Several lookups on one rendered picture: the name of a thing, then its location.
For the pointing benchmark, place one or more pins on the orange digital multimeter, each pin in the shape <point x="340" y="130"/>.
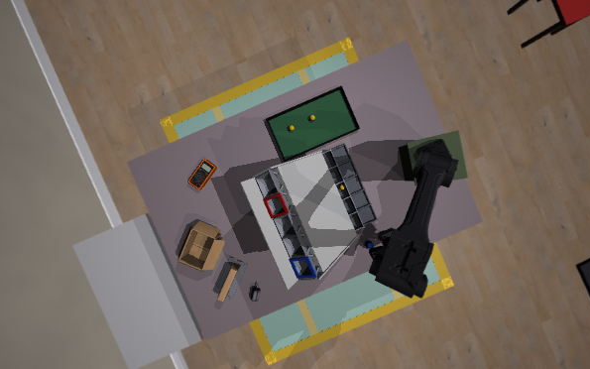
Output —
<point x="202" y="174"/>

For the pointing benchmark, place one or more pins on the blue square band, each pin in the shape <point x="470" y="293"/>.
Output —
<point x="309" y="265"/>

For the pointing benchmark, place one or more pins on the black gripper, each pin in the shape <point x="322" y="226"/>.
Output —
<point x="386" y="233"/>

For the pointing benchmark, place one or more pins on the red square band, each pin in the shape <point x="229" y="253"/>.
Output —
<point x="282" y="202"/>

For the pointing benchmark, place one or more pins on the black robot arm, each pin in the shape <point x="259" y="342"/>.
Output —
<point x="408" y="278"/>

